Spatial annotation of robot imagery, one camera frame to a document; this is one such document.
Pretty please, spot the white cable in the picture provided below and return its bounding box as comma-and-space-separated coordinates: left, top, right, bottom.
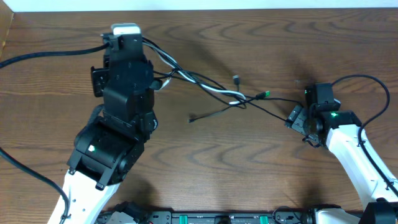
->
142, 42, 247, 106

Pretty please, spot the black USB cable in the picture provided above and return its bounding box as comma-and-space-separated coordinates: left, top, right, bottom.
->
232, 74, 305, 108
141, 36, 290, 124

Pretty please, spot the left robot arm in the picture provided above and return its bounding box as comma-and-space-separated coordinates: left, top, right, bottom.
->
49, 33, 162, 223

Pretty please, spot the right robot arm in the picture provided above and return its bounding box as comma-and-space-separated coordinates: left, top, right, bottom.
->
285, 83, 397, 224

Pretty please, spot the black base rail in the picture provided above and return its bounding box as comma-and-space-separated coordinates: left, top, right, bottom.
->
96, 201, 364, 224

